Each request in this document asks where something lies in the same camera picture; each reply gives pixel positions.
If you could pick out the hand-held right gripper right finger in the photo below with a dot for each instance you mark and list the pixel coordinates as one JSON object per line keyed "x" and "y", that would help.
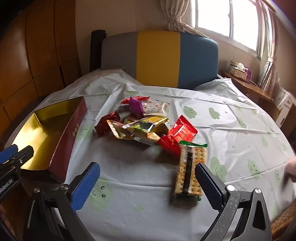
{"x": 208, "y": 187}

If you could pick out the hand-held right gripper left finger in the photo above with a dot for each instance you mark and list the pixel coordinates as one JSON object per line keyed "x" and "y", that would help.
{"x": 85, "y": 185}

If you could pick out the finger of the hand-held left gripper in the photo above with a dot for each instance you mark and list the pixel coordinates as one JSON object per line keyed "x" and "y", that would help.
{"x": 24, "y": 156}
{"x": 8, "y": 154}

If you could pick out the green-edged cracker packet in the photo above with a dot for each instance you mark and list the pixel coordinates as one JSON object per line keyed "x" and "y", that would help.
{"x": 187, "y": 171}

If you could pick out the red gift box gold inside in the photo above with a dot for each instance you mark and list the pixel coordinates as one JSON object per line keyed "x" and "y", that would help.
{"x": 67, "y": 139}

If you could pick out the large red white-label packet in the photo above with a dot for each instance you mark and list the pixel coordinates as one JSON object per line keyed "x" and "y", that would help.
{"x": 180, "y": 133}

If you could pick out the clear orange-edged seed packet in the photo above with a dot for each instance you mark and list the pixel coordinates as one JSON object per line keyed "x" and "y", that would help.
{"x": 118, "y": 129}

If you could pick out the small red foil packet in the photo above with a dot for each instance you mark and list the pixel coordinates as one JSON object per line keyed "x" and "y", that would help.
{"x": 105, "y": 124}

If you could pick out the silver foil snack packet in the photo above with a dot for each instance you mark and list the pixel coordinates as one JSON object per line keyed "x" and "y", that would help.
{"x": 143, "y": 140}

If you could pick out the yellow black snack packet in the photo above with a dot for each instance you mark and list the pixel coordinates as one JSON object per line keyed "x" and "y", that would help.
{"x": 152, "y": 121}

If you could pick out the purple snack packet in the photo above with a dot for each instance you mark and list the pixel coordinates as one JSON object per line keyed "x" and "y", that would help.
{"x": 136, "y": 107}

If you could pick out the red snack packet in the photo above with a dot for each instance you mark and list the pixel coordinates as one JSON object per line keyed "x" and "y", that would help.
{"x": 124, "y": 100}

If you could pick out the clear pastry packet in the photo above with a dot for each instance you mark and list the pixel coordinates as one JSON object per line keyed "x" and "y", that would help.
{"x": 157, "y": 107}

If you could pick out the wicker chair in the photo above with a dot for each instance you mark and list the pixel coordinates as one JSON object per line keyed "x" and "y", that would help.
{"x": 284, "y": 222}

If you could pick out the wooden wardrobe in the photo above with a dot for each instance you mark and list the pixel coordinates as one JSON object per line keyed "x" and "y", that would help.
{"x": 34, "y": 58}

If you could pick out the wooden side desk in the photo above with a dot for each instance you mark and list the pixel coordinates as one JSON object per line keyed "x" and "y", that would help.
{"x": 254, "y": 90}

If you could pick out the gold patterned tissue box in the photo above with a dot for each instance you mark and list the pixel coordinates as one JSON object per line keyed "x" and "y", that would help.
{"x": 237, "y": 73}

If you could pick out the purple small item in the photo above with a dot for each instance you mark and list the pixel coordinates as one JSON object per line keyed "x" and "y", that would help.
{"x": 248, "y": 75}

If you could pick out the green white box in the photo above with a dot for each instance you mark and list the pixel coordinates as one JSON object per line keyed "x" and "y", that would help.
{"x": 234, "y": 63}

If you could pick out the beige curtain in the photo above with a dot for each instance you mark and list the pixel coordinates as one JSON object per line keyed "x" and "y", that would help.
{"x": 268, "y": 74}
{"x": 173, "y": 14}

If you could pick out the window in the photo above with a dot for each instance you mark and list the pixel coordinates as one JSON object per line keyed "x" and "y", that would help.
{"x": 215, "y": 16}

